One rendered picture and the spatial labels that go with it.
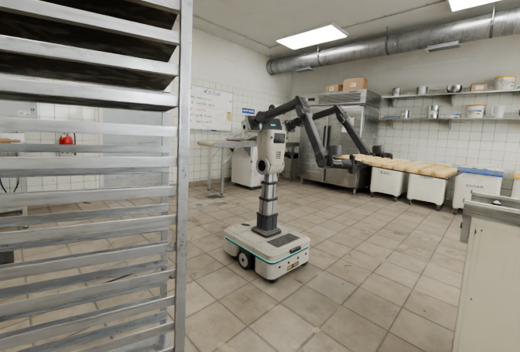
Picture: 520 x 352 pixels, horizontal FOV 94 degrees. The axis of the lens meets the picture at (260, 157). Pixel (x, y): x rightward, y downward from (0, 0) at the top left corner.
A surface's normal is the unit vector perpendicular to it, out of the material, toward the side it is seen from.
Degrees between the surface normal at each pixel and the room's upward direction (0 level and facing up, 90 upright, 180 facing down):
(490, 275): 90
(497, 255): 90
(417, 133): 90
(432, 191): 94
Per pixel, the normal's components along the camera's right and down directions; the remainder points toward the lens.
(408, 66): -0.69, 0.04
